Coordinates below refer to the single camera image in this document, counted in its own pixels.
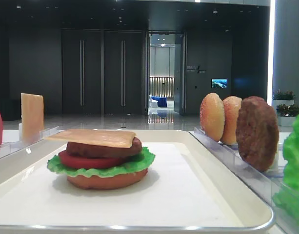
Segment sesame bun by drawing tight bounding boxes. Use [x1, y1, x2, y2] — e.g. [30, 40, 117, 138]
[220, 96, 242, 145]
[199, 93, 225, 142]

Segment stacked green lettuce leaf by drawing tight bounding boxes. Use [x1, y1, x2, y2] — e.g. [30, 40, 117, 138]
[47, 147, 155, 178]

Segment stacked cheese slice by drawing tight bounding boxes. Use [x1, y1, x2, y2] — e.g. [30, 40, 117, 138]
[45, 129, 136, 148]

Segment stacked meat patty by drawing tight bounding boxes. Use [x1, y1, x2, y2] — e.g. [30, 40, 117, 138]
[66, 137, 142, 158]

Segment stacked tomato slice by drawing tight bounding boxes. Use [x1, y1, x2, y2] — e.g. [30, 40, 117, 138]
[59, 151, 127, 169]

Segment upright brown meat patty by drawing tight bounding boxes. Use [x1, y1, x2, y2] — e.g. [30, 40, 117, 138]
[236, 96, 279, 172]

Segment upright cheese slice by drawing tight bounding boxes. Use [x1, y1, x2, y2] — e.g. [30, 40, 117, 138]
[20, 93, 44, 142]

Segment upright green lettuce leaf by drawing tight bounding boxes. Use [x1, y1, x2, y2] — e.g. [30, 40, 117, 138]
[273, 115, 299, 225]

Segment blue sofa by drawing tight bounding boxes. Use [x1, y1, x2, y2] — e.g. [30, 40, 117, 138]
[151, 96, 167, 107]

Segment dark double door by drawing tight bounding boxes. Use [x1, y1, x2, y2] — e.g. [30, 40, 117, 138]
[62, 29, 146, 115]

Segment stacked bottom bun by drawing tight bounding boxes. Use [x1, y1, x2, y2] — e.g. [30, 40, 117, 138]
[67, 169, 148, 190]

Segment white metal serving tray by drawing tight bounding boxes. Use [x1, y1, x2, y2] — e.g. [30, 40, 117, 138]
[0, 130, 275, 234]

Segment potted plants in planter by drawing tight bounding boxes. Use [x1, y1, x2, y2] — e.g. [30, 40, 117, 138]
[272, 90, 299, 127]

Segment wall mounted display screen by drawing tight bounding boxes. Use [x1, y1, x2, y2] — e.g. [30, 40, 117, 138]
[211, 79, 227, 89]

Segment left clear acrylic rail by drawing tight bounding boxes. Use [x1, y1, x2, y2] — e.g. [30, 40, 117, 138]
[0, 123, 60, 159]

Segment clear acrylic rail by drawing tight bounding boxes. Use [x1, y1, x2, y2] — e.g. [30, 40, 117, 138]
[192, 127, 299, 234]
[0, 123, 60, 159]

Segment right clear acrylic rail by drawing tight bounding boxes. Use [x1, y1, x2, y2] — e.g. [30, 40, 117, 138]
[192, 127, 299, 234]

